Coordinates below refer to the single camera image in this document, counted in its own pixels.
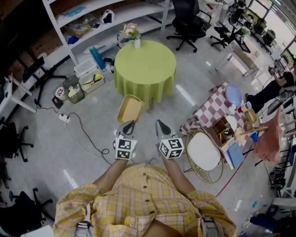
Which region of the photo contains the white desk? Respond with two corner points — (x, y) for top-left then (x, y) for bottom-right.
(0, 75), (37, 114)

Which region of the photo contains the light blue packet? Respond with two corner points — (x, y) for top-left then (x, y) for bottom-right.
(64, 6), (86, 17)

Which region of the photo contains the black floor cable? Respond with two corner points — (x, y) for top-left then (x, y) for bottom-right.
(67, 112), (113, 165)

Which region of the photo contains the person's left forearm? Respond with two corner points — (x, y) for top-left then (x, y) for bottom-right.
(92, 158), (129, 193)

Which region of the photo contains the open cardboard box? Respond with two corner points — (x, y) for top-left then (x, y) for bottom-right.
(207, 117), (236, 149)

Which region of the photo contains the pink cloth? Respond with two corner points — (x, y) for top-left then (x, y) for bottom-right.
(253, 107), (284, 163)

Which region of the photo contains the slim black office chair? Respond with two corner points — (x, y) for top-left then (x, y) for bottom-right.
(210, 22), (252, 53)

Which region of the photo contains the blue book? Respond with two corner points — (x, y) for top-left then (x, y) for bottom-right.
(227, 142), (245, 170)

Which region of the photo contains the black screen on stand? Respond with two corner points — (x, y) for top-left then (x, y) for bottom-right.
(22, 56), (68, 107)

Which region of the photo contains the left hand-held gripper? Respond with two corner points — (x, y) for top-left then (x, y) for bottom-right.
(113, 120), (139, 161)

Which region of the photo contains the white perforated basket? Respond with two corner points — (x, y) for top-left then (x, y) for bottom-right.
(74, 57), (97, 78)

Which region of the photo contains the beige bowl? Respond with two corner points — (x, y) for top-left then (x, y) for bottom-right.
(243, 108), (258, 124)

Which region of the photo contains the person's yellow plaid shirt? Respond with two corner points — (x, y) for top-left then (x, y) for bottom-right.
(53, 162), (237, 237)

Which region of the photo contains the round table with green cloth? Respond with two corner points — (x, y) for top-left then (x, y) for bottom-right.
(114, 40), (177, 109)

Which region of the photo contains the black swivel chair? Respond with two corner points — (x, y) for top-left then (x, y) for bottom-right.
(0, 187), (54, 233)
(0, 117), (35, 163)

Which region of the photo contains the grey backpack strap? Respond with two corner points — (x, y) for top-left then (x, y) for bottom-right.
(75, 221), (93, 237)
(200, 217), (224, 237)

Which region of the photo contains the blue patterned box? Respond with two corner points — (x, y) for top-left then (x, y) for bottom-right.
(89, 46), (106, 71)

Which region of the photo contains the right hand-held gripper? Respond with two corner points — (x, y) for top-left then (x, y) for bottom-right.
(155, 119), (185, 160)

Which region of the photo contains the white and black bag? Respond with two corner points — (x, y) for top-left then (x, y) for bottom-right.
(100, 9), (115, 24)

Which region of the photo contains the pink and cream flower bouquet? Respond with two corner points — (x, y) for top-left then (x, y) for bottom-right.
(120, 22), (142, 40)

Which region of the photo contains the white storage bin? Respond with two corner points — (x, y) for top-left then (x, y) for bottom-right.
(78, 69), (105, 94)

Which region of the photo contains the round white and red disc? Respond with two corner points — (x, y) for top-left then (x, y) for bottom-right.
(52, 86), (67, 101)

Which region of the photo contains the white power strip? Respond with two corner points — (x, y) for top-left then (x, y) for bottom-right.
(58, 112), (71, 124)

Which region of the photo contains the white seat gold wire chair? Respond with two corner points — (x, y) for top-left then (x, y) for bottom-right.
(185, 130), (224, 184)

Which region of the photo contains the black backpack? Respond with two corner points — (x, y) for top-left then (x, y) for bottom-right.
(269, 166), (287, 191)

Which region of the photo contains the large black office chair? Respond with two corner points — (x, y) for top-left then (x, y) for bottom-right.
(166, 0), (212, 53)

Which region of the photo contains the person's right forearm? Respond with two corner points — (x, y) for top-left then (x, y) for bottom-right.
(162, 158), (196, 194)

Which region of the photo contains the pale blue plate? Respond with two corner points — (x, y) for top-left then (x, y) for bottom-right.
(225, 84), (243, 108)

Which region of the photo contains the white plate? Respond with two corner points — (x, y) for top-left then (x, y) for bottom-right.
(225, 114), (238, 131)

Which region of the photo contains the cardboard box on shelf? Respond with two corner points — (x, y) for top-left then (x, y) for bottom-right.
(66, 22), (92, 38)

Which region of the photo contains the white metal shelving unit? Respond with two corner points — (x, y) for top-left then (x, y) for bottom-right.
(41, 0), (176, 68)

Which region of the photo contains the grey translucent bin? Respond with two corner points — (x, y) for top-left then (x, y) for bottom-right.
(62, 75), (86, 104)

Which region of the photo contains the glass top desk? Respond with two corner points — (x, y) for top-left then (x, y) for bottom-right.
(215, 41), (260, 78)

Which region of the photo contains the red checkered cloth table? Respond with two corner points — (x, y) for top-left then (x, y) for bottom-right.
(180, 82), (257, 149)

